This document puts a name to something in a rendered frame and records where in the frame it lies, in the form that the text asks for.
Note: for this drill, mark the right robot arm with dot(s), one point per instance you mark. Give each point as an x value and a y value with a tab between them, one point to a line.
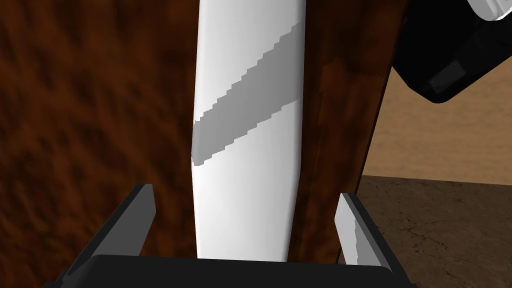
436	48

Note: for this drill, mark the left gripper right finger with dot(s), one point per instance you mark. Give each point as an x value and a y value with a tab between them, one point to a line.
356	240

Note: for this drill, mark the brown wooden door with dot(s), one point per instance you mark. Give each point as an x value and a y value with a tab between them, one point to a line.
80	100

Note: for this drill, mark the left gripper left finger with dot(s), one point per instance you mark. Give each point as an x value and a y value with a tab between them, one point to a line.
132	228

